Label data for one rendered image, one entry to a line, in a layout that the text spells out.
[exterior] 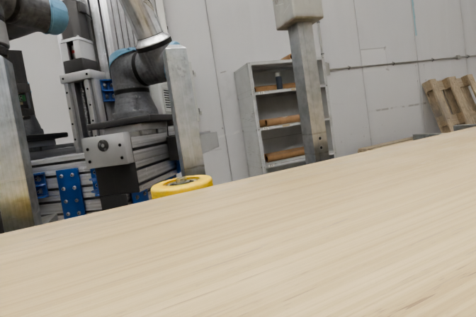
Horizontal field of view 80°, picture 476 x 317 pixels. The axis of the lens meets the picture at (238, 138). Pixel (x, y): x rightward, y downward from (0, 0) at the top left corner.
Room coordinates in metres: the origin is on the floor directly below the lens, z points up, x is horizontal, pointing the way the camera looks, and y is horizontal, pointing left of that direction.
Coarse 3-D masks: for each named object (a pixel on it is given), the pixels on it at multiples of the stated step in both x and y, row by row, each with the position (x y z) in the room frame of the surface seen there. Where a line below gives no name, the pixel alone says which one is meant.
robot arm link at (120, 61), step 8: (128, 48) 0.95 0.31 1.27; (112, 56) 0.95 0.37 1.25; (120, 56) 0.94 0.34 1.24; (128, 56) 0.94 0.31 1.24; (112, 64) 0.95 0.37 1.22; (120, 64) 0.94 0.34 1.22; (128, 64) 0.93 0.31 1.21; (112, 72) 0.96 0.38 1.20; (120, 72) 0.94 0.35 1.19; (128, 72) 0.93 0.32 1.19; (136, 72) 0.92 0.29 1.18; (112, 80) 0.97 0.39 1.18; (120, 80) 0.94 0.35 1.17; (128, 80) 0.94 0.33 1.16; (136, 80) 0.94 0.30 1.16; (120, 88) 0.94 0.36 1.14
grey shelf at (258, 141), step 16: (256, 64) 2.86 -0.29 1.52; (272, 64) 3.13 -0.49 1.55; (288, 64) 3.28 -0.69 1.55; (320, 64) 3.18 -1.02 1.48; (240, 80) 3.08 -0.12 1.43; (256, 80) 3.32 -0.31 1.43; (272, 80) 3.38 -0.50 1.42; (288, 80) 3.45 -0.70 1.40; (320, 80) 3.21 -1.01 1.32; (240, 96) 3.15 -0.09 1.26; (256, 96) 3.31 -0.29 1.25; (272, 96) 3.36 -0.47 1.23; (288, 96) 3.44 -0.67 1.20; (240, 112) 3.22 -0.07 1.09; (256, 112) 2.83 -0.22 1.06; (272, 112) 3.36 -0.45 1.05; (288, 112) 3.43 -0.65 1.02; (256, 128) 2.83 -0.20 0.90; (272, 128) 2.88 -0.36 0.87; (288, 128) 3.42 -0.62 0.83; (256, 144) 2.89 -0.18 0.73; (272, 144) 3.34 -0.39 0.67; (288, 144) 3.41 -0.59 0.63; (256, 160) 2.95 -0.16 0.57; (288, 160) 2.96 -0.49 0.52; (304, 160) 2.98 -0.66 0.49
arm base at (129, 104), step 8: (128, 88) 0.94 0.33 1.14; (136, 88) 0.95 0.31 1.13; (144, 88) 0.97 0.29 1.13; (120, 96) 0.94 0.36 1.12; (128, 96) 0.94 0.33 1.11; (136, 96) 0.95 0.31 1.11; (144, 96) 0.97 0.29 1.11; (120, 104) 0.94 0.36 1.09; (128, 104) 0.93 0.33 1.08; (136, 104) 0.94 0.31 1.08; (144, 104) 0.95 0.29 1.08; (152, 104) 0.98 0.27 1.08; (120, 112) 0.93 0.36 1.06; (128, 112) 0.92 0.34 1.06; (136, 112) 0.93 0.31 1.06; (144, 112) 0.94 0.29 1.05; (152, 112) 0.97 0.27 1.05
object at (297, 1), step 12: (276, 0) 0.59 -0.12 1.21; (288, 0) 0.55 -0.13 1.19; (300, 0) 0.55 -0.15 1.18; (312, 0) 0.56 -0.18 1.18; (276, 12) 0.59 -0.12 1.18; (288, 12) 0.56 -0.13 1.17; (300, 12) 0.55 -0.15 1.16; (312, 12) 0.56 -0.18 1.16; (276, 24) 0.60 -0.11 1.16; (288, 24) 0.57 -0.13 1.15; (312, 24) 0.60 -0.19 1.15
